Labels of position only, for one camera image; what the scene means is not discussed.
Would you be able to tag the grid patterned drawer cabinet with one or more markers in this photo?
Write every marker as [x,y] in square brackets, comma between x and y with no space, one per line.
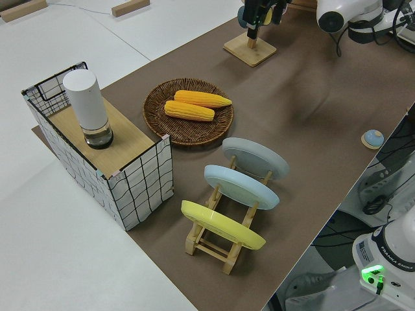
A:
[142,191]

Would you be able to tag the yellow plate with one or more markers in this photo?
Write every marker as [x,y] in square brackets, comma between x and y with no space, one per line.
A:
[220,223]

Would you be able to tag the short wooden block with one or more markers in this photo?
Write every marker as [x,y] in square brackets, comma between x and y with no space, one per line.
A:
[129,8]

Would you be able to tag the yellow corn cob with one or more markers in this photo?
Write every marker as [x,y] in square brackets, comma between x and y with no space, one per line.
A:
[188,110]
[201,98]

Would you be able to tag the yellow cup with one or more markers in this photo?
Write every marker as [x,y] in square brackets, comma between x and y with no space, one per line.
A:
[267,16]

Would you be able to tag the wooden dish rack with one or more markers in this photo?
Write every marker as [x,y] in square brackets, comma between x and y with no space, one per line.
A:
[230,259]

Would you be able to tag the blue bell on wooden base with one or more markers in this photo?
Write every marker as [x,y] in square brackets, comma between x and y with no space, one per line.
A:
[373,138]

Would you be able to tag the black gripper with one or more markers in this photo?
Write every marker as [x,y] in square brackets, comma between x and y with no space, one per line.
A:
[251,11]

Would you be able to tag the light blue plate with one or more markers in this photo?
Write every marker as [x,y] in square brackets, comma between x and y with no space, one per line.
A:
[240,186]

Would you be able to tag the grey plate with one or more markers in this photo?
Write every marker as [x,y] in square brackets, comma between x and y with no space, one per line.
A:
[256,157]

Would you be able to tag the long wooden block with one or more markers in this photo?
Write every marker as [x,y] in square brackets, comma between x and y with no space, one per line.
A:
[22,9]

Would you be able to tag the brown table mat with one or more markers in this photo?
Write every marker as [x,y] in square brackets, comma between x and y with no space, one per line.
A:
[291,107]

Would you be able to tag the silver toaster oven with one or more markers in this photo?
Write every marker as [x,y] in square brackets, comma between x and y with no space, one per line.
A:
[409,39]

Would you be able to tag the wooden box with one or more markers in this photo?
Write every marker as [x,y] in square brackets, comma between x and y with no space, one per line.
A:
[301,4]

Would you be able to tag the round wicker basket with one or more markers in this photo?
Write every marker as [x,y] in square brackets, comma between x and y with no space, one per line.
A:
[191,131]

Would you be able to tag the white cylinder with black base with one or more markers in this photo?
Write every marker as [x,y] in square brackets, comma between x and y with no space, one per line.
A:
[87,103]

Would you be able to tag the blue cup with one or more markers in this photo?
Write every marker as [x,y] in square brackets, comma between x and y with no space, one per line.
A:
[240,17]

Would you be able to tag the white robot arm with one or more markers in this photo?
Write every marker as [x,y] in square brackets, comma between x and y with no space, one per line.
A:
[398,249]
[350,9]

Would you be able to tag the wooden mug stand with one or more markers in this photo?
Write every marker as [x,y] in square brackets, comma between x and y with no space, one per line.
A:
[251,52]

